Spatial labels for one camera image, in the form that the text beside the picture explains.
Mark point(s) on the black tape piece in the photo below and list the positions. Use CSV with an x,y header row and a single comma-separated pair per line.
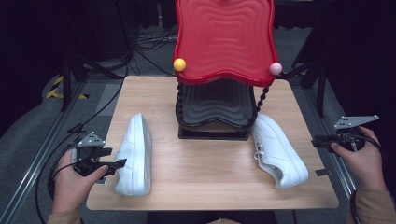
x,y
322,172

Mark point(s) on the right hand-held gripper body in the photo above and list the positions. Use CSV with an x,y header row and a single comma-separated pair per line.
x,y
351,122

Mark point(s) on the aluminium floor rail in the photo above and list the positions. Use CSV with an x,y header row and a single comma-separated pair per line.
x,y
334,161
34,165

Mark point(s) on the black metal stand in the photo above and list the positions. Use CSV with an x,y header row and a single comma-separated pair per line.
x,y
66,84
320,90

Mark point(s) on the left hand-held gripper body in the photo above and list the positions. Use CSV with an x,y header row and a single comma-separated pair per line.
x,y
88,141

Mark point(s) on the yellow and black floor tape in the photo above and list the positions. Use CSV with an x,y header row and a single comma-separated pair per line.
x,y
57,81

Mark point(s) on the person's left hand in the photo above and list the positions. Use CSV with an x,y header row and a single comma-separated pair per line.
x,y
70,189

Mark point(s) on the red and black shoe rack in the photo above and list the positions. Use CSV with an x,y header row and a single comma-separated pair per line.
x,y
224,40

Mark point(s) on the white sneaker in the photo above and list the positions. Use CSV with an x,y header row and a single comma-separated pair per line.
x,y
280,149
137,155

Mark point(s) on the person's right hand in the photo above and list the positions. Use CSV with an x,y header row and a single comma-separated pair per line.
x,y
367,168

